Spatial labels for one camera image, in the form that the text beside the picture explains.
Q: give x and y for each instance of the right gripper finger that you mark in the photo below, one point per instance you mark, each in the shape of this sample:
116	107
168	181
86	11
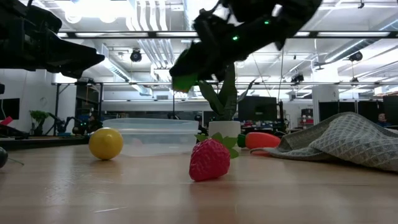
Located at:
191	62
214	71

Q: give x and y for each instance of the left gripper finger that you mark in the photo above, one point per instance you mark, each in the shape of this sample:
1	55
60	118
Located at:
65	59
98	58

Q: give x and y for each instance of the green toy pepper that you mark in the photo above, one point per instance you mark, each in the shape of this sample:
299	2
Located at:
184	83

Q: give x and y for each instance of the orange toy carrot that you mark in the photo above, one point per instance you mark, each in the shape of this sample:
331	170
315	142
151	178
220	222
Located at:
261	140

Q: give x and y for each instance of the yellow toy lemon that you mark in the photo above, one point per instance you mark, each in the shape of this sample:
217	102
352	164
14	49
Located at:
105	143

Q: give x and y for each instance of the red toy strawberry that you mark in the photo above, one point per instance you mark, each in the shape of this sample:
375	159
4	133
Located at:
209	160

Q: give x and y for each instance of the dark toy cherry with stem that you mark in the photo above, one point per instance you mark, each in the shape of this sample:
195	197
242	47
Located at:
2	157

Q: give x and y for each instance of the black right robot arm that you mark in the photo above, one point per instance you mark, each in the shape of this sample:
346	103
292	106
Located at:
298	12

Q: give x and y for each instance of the clear plastic tupperware container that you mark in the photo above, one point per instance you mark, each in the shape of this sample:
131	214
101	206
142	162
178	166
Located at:
161	140

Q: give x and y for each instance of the green snake plant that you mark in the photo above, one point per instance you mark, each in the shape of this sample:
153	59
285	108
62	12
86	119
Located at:
228	102

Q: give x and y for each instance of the white plant pot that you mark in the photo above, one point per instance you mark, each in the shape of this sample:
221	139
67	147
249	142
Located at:
224	127

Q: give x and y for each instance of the large black monitor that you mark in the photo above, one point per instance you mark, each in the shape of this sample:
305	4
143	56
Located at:
257	109

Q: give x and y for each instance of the small green background plant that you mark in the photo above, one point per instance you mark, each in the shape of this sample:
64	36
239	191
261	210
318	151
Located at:
38	115

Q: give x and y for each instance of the person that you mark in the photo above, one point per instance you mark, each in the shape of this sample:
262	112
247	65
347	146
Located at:
93	123
382	119

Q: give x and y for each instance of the background black robot arms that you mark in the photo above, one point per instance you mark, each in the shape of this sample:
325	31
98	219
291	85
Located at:
62	124

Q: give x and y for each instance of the red flat object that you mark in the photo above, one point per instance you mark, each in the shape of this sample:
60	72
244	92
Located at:
6	120

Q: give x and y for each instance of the black room divider panel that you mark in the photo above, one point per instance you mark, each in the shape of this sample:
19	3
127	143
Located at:
357	110

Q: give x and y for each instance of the grey waffle-weave towel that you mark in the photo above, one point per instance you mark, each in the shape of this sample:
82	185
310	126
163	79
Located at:
342	140

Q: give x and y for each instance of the black hanging camera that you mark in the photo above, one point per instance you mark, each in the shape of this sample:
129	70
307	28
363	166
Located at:
297	77
356	56
136	56

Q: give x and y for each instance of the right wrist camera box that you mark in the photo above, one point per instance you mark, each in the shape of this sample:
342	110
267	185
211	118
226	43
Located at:
206	25

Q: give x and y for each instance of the black wall screen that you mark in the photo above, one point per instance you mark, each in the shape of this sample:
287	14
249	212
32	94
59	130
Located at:
9	109

